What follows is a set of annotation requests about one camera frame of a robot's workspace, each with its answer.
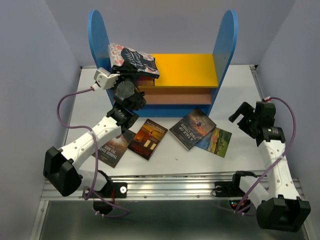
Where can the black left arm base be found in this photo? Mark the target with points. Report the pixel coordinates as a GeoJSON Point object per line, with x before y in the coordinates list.
{"type": "Point", "coordinates": [106, 206]}

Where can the Animal Farm book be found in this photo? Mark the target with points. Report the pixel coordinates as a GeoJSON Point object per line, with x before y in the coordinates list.
{"type": "Point", "coordinates": [216, 142]}

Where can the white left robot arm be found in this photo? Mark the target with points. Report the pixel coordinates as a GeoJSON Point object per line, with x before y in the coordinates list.
{"type": "Point", "coordinates": [62, 165]}

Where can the Little Women floral book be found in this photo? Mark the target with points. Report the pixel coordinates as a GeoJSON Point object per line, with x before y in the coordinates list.
{"type": "Point", "coordinates": [144, 63]}

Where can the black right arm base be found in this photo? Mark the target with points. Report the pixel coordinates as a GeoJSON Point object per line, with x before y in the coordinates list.
{"type": "Point", "coordinates": [231, 189]}

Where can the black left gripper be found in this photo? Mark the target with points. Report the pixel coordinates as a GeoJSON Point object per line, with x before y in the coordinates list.
{"type": "Point", "coordinates": [127, 70]}

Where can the blue yellow wooden bookshelf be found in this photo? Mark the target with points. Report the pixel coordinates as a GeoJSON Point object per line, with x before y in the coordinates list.
{"type": "Point", "coordinates": [186, 81]}

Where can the Edward Tulane orange book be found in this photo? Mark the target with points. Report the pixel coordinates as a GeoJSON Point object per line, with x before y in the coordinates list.
{"type": "Point", "coordinates": [147, 139]}

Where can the Three Days to See book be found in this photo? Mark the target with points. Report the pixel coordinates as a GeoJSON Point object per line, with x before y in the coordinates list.
{"type": "Point", "coordinates": [112, 151]}

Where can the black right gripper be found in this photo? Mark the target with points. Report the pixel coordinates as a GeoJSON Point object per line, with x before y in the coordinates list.
{"type": "Point", "coordinates": [244, 109]}

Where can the Jane Eyre book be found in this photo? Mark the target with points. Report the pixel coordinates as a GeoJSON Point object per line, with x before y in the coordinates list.
{"type": "Point", "coordinates": [146, 81]}

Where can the aluminium mounting rail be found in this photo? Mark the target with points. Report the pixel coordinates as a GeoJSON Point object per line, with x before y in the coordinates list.
{"type": "Point", "coordinates": [155, 188]}

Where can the Tale of Two Cities book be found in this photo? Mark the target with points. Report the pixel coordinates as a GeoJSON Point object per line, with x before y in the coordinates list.
{"type": "Point", "coordinates": [192, 128]}

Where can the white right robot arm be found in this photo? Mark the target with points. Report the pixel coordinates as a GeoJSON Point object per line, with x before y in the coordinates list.
{"type": "Point", "coordinates": [278, 204]}

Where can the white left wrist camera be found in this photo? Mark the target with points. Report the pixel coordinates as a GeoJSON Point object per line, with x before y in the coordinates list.
{"type": "Point", "coordinates": [104, 80]}

